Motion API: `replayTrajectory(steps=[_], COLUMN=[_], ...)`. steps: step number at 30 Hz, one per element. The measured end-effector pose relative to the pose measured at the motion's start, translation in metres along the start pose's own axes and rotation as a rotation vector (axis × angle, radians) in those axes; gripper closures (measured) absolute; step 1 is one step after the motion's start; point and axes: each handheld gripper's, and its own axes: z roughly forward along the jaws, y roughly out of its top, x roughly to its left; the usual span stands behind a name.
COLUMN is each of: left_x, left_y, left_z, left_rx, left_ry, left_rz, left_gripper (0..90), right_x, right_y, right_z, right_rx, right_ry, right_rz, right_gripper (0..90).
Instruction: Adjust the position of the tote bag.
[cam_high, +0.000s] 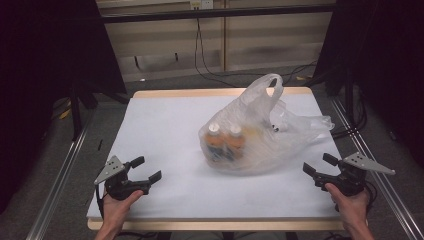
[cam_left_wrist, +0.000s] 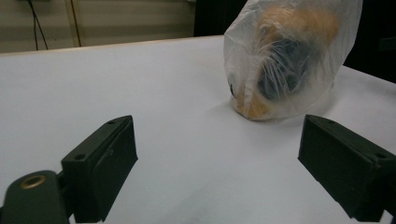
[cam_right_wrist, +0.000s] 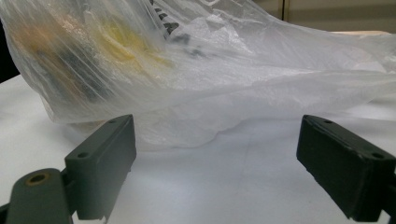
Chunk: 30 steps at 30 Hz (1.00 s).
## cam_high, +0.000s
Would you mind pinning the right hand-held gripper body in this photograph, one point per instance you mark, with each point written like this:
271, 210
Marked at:
350, 181

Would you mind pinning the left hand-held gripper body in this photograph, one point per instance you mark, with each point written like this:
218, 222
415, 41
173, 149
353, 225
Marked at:
115, 186

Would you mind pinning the clear plastic bag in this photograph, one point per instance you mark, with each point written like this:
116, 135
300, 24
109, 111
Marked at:
266, 146

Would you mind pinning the person's left hand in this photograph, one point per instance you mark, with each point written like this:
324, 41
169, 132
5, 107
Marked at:
115, 211

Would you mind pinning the person's right hand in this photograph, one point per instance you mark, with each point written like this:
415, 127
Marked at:
353, 208

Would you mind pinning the white table mat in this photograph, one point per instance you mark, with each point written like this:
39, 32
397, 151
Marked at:
160, 140

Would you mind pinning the black metal stand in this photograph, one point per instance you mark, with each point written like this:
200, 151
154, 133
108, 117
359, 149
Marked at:
76, 113
349, 100

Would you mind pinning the orange juice bottle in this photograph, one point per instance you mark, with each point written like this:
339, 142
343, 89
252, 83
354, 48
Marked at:
214, 141
235, 141

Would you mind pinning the yellow tape strip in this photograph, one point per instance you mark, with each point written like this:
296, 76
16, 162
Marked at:
65, 114

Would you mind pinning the wooden table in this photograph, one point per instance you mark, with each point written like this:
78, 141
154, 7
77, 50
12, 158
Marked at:
200, 92

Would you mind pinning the black curtain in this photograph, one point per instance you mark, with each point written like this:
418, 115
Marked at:
383, 50
50, 66

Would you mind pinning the black horizontal bar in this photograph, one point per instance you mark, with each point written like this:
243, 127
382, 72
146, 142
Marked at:
216, 13

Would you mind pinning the metal floor rail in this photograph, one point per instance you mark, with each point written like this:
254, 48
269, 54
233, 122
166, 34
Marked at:
386, 186
56, 186

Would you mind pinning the white wall outlet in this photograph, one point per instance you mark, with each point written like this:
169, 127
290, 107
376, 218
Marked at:
201, 4

